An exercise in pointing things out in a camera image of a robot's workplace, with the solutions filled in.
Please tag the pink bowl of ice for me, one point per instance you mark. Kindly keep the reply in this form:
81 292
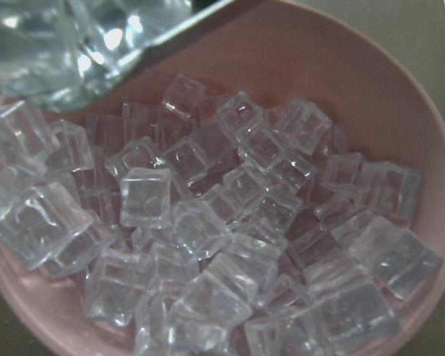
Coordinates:
273 184

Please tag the steel ice scoop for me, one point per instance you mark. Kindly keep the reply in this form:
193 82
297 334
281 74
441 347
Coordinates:
64 55

